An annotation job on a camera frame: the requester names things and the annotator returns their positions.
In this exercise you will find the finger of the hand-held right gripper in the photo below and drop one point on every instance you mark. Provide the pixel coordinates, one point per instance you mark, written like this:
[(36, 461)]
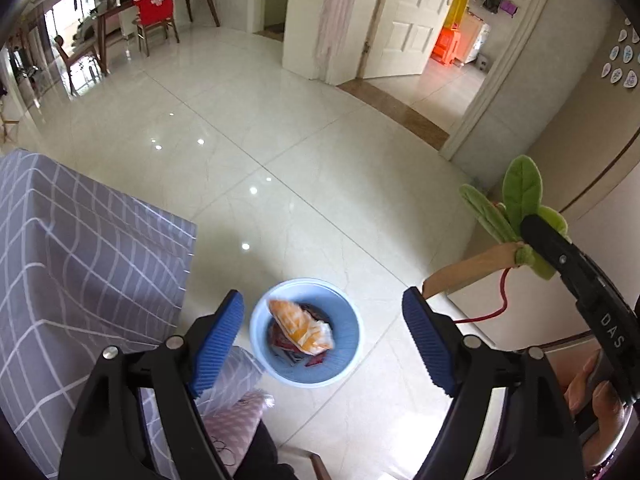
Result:
[(547, 240)]

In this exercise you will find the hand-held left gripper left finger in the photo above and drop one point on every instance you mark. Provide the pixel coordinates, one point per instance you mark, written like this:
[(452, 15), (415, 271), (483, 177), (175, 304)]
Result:
[(215, 345)]

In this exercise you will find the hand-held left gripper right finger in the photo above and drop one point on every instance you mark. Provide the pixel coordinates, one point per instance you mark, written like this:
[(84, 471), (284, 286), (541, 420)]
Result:
[(432, 340)]

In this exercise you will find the green leaf plush toy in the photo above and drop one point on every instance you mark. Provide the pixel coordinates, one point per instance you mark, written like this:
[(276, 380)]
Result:
[(522, 185)]

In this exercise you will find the light blue plastic bin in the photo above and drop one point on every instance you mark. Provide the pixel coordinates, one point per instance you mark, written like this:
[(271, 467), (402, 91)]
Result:
[(350, 340)]

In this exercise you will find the orange and white snack packet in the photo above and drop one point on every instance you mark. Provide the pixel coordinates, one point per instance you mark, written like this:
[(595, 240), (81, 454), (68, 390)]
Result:
[(302, 327)]

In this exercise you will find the person's right hand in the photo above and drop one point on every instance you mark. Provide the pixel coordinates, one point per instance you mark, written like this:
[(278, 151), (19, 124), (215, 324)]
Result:
[(607, 402)]

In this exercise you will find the pink checked cloth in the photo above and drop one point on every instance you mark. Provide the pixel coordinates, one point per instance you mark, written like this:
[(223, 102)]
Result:
[(235, 400)]

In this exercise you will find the dark red wrapper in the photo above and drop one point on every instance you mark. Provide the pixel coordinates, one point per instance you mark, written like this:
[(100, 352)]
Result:
[(287, 349)]

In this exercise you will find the person's dark trouser leg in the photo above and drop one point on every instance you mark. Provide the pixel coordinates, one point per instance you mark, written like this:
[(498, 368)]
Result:
[(262, 452)]

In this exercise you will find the blue-grey checked tablecloth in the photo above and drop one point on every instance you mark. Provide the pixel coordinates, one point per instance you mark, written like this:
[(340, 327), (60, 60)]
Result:
[(75, 270)]

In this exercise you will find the white appliance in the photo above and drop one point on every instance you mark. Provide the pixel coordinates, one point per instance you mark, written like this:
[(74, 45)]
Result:
[(477, 40)]

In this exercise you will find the orange plastic stool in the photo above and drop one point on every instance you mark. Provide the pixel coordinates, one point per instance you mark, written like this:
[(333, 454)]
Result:
[(445, 45)]

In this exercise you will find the hanging clothes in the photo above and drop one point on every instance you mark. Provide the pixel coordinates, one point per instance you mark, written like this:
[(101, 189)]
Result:
[(500, 4)]

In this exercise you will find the yellow plastic container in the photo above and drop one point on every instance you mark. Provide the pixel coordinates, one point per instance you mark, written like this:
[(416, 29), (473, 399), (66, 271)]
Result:
[(456, 10)]

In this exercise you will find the white panel door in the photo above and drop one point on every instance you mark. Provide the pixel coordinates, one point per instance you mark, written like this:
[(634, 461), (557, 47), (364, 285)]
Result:
[(405, 10)]

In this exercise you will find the pink lace door curtain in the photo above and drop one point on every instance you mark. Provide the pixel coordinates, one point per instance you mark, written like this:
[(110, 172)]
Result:
[(337, 20)]

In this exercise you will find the brown wooden dining chair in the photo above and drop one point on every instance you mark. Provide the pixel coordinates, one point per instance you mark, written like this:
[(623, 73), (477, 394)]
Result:
[(75, 57)]

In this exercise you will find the chair with red cover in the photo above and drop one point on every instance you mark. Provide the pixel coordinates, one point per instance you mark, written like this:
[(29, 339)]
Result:
[(156, 2)]

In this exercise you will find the dark wooden dining table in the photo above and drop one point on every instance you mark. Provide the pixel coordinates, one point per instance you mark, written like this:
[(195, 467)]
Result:
[(115, 10)]

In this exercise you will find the leaf-shaped wall stickers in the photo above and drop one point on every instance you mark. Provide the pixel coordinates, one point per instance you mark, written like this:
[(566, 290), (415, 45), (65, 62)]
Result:
[(622, 55)]

